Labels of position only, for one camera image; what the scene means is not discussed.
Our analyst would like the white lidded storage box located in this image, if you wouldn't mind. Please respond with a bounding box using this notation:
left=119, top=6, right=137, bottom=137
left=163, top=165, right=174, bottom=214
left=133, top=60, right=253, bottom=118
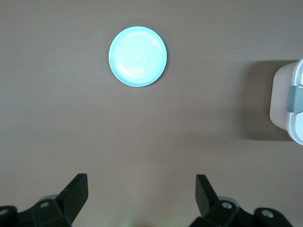
left=269, top=56, right=303, bottom=146

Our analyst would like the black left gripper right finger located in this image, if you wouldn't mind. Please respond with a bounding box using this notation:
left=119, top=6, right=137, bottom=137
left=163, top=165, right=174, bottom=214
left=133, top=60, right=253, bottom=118
left=190, top=174, right=294, bottom=227

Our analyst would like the light blue round plate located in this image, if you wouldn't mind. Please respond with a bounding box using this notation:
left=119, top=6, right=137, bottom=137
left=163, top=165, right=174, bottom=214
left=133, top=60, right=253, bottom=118
left=108, top=26, right=168, bottom=88

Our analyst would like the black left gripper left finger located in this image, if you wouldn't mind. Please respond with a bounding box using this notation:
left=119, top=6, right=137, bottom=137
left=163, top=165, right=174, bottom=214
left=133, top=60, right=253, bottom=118
left=0, top=173, right=89, bottom=227

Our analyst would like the grey box latch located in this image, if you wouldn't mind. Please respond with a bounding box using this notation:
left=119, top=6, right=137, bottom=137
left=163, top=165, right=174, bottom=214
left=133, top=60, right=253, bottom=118
left=286, top=85, right=303, bottom=114

